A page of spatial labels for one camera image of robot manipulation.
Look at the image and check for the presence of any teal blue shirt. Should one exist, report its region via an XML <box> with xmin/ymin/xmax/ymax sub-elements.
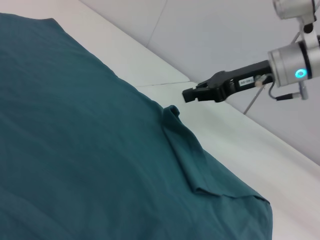
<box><xmin>0</xmin><ymin>12</ymin><xmax>273</xmax><ymax>240</ymax></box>

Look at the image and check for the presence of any silver right gripper cable plug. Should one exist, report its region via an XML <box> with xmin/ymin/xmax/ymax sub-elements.
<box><xmin>254</xmin><ymin>74</ymin><xmax>266</xmax><ymax>88</ymax></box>

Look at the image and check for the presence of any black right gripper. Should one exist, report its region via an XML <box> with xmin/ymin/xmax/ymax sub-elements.
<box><xmin>182</xmin><ymin>59</ymin><xmax>275</xmax><ymax>104</ymax></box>

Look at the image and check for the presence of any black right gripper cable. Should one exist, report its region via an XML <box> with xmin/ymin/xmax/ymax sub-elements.
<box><xmin>267</xmin><ymin>83</ymin><xmax>302</xmax><ymax>102</ymax></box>

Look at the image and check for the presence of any silver right arm cable plug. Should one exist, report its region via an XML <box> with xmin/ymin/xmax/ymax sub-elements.
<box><xmin>298</xmin><ymin>82</ymin><xmax>309</xmax><ymax>101</ymax></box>

